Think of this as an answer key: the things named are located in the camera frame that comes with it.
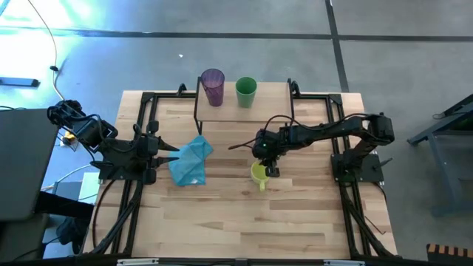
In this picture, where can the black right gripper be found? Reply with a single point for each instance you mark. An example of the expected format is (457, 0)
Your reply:
(268, 146)

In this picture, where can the black fabric bundle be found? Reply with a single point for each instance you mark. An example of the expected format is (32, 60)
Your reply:
(72, 231)

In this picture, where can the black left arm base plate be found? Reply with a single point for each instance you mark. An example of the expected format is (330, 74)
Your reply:
(111, 176)

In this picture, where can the dark grey flat panel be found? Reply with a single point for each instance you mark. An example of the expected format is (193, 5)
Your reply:
(26, 162)

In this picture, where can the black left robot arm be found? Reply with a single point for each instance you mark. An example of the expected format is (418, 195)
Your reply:
(92, 129)

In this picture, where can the black frame clamp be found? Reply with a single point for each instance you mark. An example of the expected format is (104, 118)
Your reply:
(182, 89)
(294, 88)

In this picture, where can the dark metal side table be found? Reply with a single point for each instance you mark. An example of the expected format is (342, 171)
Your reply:
(439, 147)

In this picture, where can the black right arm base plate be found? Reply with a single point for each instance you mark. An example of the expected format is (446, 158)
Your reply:
(373, 170)

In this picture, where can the black flat bar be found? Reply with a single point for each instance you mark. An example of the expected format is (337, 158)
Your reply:
(18, 82)

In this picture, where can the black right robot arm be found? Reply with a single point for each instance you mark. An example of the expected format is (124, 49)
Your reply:
(332, 130)

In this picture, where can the orange black striped object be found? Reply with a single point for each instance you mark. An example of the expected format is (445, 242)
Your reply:
(449, 253)

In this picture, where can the teal cloth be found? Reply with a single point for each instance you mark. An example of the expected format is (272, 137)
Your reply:
(190, 162)

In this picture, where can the purple faceted plastic tumbler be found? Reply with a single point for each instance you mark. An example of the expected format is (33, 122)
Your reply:
(213, 88)

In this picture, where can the yellow plastic mug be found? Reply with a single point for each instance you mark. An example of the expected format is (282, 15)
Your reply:
(257, 176)

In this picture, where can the wooden shelf with black legs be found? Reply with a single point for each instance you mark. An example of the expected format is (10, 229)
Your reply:
(266, 107)

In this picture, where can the white metal bracket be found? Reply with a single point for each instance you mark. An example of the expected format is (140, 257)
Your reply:
(343, 263)
(136, 262)

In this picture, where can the black aluminium table frame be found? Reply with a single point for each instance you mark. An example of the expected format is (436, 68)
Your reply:
(148, 111)

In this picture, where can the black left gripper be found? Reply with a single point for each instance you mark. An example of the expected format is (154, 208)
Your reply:
(148, 151)

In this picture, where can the green plastic cup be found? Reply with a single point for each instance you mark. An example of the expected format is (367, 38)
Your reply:
(245, 96)

